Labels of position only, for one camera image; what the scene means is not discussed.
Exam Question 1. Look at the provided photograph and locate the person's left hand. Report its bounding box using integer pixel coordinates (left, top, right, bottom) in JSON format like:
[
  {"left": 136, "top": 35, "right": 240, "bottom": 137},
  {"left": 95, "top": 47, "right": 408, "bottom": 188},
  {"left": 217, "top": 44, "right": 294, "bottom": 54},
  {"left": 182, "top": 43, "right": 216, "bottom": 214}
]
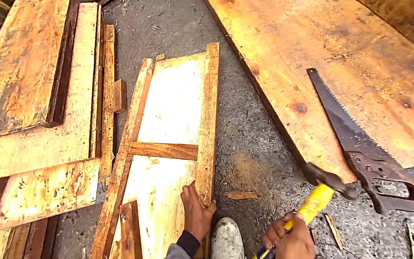
[{"left": 180, "top": 181, "right": 218, "bottom": 244}]

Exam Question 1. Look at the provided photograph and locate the person's right hand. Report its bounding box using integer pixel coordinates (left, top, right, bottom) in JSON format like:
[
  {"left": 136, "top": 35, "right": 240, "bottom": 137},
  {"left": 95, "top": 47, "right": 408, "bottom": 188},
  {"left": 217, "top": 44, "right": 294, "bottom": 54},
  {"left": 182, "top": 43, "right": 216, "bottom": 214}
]
[{"left": 262, "top": 212, "right": 315, "bottom": 259}]

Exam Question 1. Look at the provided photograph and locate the hammer with yellow handle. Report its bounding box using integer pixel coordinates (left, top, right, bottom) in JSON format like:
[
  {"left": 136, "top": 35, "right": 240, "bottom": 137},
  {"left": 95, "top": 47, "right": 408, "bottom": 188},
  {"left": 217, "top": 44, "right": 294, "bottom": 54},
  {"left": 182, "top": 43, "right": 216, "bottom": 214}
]
[{"left": 252, "top": 162, "right": 357, "bottom": 259}]

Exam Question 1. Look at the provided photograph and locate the long weathered wooden rail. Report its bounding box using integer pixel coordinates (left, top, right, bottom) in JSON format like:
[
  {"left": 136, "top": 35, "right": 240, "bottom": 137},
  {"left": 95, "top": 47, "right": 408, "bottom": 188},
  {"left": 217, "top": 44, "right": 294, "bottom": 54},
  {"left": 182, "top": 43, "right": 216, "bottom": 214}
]
[{"left": 194, "top": 42, "right": 220, "bottom": 259}]

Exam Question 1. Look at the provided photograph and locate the person's left forearm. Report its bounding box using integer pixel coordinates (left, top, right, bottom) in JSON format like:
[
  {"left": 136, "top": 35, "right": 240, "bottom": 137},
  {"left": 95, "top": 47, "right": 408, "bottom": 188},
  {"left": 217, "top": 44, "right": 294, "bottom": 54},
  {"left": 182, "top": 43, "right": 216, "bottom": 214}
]
[{"left": 165, "top": 230, "right": 201, "bottom": 259}]

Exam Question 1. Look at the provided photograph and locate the flat brown wood splinter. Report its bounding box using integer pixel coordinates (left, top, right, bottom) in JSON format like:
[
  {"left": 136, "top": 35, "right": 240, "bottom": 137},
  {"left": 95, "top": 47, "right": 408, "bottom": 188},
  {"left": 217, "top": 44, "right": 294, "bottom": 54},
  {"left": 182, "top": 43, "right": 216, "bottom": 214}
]
[{"left": 224, "top": 192, "right": 258, "bottom": 200}]

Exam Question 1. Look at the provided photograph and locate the thin light wood splinter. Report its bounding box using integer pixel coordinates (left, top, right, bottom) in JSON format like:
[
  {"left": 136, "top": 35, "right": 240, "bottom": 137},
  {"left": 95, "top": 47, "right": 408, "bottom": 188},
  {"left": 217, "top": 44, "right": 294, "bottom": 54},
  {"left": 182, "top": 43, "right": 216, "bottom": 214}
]
[{"left": 324, "top": 214, "right": 344, "bottom": 252}]

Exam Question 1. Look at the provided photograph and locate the short brown wooden crossbar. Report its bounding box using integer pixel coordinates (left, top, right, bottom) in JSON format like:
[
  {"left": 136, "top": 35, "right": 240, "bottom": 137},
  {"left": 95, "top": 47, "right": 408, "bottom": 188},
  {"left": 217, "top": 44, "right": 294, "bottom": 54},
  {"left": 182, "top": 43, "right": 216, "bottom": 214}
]
[{"left": 128, "top": 142, "right": 199, "bottom": 161}]

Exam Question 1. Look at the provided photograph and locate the dark brown wooden batten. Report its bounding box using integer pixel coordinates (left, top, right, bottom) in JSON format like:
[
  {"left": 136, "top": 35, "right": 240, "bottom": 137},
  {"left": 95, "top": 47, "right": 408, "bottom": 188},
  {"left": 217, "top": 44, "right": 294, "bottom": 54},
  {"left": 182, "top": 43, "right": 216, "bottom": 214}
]
[{"left": 120, "top": 200, "right": 143, "bottom": 259}]

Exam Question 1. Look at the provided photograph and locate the pale plywood panel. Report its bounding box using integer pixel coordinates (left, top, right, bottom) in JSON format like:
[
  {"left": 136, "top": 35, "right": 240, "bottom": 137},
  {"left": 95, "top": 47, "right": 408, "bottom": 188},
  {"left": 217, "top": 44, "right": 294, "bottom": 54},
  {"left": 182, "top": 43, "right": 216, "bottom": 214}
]
[{"left": 109, "top": 53, "right": 207, "bottom": 259}]

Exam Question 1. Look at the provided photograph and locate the rusty hand saw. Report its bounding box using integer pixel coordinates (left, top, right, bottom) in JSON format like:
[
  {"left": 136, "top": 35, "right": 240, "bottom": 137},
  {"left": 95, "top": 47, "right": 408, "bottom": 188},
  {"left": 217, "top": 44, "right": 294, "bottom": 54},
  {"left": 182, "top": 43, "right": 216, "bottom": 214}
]
[{"left": 306, "top": 68, "right": 414, "bottom": 217}]

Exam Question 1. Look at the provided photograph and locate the thin pale wood splinter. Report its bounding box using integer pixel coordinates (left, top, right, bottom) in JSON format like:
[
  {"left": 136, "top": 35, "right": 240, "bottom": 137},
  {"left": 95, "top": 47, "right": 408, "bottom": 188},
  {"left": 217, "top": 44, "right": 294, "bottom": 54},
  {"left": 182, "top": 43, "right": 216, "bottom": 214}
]
[{"left": 405, "top": 220, "right": 414, "bottom": 259}]

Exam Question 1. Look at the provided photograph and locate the narrow orange wooden strip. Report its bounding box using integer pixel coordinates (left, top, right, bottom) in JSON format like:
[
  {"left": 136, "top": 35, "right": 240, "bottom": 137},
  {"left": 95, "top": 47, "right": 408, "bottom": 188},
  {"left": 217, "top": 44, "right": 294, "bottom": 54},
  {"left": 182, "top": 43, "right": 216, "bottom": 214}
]
[{"left": 99, "top": 24, "right": 116, "bottom": 177}]

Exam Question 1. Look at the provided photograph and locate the small brown wooden block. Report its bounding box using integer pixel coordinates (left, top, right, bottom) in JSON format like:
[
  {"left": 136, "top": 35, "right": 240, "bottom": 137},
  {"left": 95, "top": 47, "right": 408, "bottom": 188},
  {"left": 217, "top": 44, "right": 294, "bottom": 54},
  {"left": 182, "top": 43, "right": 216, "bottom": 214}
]
[{"left": 113, "top": 79, "right": 128, "bottom": 114}]

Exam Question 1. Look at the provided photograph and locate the pale wide wooden board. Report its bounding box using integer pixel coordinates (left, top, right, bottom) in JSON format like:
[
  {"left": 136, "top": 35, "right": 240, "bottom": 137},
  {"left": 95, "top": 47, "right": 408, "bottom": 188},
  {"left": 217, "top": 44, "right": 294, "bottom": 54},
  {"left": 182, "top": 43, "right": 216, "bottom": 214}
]
[{"left": 0, "top": 2, "right": 104, "bottom": 183}]

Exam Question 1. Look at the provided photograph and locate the speckled light wooden board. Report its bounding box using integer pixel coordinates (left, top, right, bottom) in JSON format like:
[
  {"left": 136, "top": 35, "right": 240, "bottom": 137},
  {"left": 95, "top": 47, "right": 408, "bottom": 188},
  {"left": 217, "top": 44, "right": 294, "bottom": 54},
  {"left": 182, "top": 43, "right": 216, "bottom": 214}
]
[{"left": 0, "top": 158, "right": 100, "bottom": 233}]

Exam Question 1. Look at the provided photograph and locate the large knotty plywood board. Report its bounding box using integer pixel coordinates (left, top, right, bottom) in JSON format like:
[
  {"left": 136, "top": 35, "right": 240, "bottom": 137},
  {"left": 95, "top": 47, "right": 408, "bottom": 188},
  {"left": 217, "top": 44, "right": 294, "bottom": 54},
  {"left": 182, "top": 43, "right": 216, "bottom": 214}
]
[{"left": 205, "top": 0, "right": 414, "bottom": 186}]

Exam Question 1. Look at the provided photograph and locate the dark reddish wooden beam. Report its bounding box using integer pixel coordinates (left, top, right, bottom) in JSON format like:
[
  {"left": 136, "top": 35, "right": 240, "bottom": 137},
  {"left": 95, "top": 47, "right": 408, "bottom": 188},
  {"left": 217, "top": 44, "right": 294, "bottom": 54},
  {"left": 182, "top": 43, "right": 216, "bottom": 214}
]
[{"left": 23, "top": 215, "right": 60, "bottom": 259}]

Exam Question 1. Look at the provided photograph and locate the weathered dark-edged wooden board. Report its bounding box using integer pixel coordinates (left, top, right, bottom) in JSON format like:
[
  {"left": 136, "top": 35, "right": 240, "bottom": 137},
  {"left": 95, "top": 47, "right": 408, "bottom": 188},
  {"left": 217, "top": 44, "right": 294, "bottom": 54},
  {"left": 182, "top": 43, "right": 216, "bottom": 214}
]
[{"left": 0, "top": 0, "right": 80, "bottom": 143}]

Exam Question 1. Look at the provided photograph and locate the brown plywood sheet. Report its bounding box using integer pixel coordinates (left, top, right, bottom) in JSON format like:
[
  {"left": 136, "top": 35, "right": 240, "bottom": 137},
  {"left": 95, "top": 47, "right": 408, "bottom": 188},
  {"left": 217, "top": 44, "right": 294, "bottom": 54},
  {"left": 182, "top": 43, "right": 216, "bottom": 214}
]
[{"left": 356, "top": 0, "right": 414, "bottom": 61}]

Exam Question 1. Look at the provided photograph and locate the long reddish-edged wooden rail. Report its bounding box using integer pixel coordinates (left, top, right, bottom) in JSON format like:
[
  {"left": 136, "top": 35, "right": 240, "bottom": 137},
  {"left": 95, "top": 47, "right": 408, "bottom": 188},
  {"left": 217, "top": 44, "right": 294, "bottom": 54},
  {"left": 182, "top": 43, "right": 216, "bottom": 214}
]
[{"left": 89, "top": 58, "right": 155, "bottom": 259}]

